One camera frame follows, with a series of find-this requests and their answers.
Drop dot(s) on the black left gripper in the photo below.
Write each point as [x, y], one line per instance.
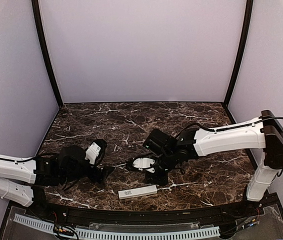
[103, 174]

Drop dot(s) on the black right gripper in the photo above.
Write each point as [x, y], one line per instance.
[162, 181]

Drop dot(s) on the white remote control body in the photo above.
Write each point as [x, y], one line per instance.
[137, 192]

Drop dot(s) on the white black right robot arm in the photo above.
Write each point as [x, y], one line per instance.
[194, 141]

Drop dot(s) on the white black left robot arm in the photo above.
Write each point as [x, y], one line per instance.
[21, 179]

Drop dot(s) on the left small circuit board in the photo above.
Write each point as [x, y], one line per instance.
[62, 231]

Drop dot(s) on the small circuit board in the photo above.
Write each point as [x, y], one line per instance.
[251, 223]
[62, 231]

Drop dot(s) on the right small circuit board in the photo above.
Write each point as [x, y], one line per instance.
[251, 223]

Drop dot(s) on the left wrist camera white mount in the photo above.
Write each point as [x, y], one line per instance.
[96, 152]

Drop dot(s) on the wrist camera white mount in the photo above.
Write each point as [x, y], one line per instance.
[96, 152]
[141, 164]

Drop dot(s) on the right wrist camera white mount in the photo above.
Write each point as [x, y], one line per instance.
[141, 164]

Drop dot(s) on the white slotted cable duct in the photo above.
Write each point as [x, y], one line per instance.
[122, 232]

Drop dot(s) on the black curved front table rail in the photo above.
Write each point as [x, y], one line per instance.
[68, 215]

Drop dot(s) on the black right corner frame post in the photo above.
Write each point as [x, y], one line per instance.
[240, 51]

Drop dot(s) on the black corner frame post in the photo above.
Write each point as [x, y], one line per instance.
[240, 51]
[44, 51]

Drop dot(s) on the black left corner frame post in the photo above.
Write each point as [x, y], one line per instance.
[44, 51]

